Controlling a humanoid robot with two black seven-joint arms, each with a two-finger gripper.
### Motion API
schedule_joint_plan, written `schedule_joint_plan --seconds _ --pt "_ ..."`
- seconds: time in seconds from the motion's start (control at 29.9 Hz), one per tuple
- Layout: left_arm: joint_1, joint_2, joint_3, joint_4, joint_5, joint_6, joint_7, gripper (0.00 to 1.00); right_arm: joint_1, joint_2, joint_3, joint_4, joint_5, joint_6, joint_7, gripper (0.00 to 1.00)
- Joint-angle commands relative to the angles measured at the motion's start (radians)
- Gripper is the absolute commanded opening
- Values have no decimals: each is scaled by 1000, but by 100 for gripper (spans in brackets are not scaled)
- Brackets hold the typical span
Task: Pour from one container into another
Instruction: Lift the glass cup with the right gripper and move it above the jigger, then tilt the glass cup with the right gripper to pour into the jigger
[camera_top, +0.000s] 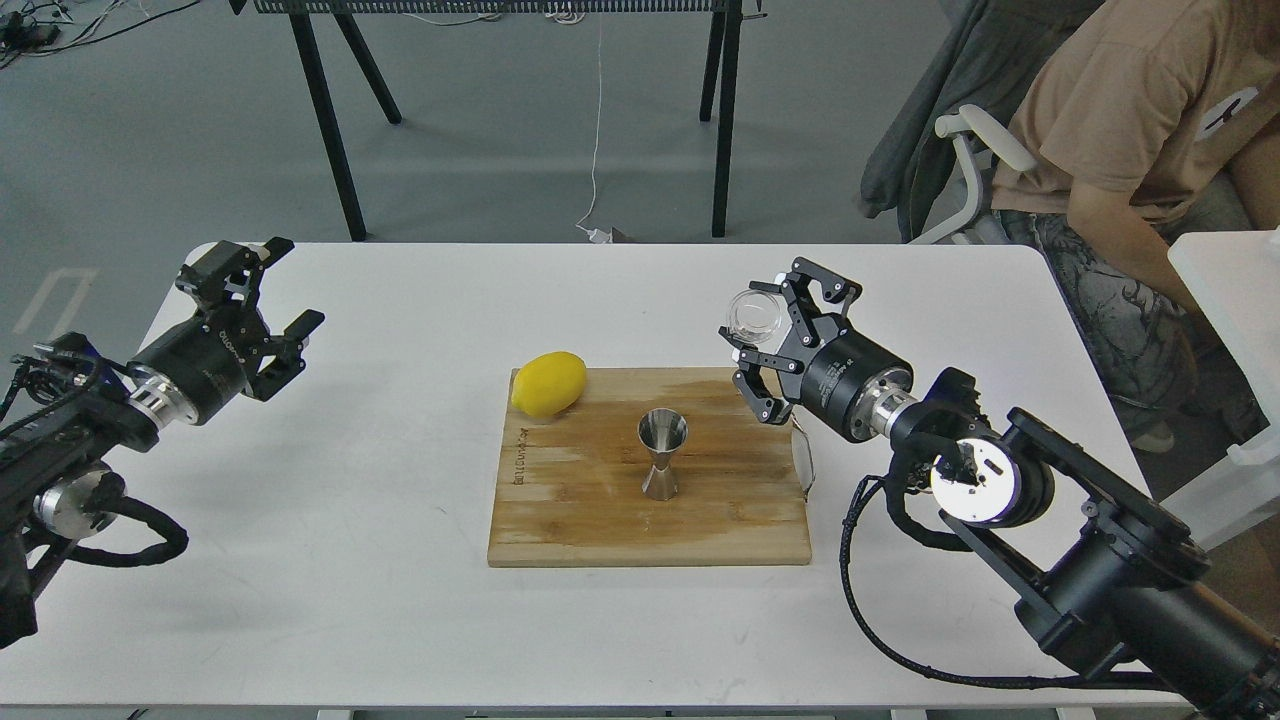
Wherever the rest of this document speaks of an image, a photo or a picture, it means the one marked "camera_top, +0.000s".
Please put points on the clear glass cup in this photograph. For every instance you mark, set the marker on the clear glass cup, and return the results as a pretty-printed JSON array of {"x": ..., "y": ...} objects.
[{"x": 754, "y": 316}]

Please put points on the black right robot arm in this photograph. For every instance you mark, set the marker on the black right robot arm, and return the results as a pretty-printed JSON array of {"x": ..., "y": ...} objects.
[{"x": 1109, "y": 584}]

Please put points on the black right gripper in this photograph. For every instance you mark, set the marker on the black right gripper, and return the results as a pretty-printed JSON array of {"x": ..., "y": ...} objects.
[{"x": 845, "y": 380}]

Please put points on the steel double jigger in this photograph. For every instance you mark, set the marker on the steel double jigger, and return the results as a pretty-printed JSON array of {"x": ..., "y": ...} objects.
[{"x": 662, "y": 432}]

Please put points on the black metal table frame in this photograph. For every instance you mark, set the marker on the black metal table frame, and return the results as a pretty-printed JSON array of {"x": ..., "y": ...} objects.
[{"x": 430, "y": 92}]

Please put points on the yellow lemon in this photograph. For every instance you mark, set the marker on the yellow lemon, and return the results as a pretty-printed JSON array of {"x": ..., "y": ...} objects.
[{"x": 548, "y": 384}]

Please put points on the grey jacket on chair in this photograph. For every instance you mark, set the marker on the grey jacket on chair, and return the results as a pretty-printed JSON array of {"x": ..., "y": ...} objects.
[{"x": 989, "y": 58}]

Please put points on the person in tan shirt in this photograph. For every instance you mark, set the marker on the person in tan shirt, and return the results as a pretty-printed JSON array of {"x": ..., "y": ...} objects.
[{"x": 1154, "y": 119}]

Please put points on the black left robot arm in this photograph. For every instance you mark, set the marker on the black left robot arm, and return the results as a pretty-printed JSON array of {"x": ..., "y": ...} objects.
[{"x": 60, "y": 501}]

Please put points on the white office chair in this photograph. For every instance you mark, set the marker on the white office chair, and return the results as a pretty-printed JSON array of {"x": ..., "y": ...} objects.
[{"x": 980, "y": 143}]

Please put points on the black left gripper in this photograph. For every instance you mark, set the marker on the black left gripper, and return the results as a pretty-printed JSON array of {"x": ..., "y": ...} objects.
[{"x": 196, "y": 368}]

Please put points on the wooden cutting board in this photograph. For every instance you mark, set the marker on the wooden cutting board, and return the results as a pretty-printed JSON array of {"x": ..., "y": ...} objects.
[{"x": 569, "y": 489}]

